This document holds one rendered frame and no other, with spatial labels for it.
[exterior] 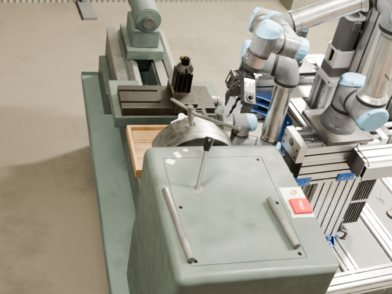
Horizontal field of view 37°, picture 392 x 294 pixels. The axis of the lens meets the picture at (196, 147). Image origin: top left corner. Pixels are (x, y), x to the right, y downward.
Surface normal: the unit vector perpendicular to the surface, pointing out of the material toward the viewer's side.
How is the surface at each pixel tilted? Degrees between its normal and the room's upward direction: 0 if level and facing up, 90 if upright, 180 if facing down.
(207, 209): 0
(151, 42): 90
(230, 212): 0
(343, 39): 90
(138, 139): 0
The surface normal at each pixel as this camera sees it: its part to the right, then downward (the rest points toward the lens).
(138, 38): 0.22, 0.64
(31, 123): 0.16, -0.76
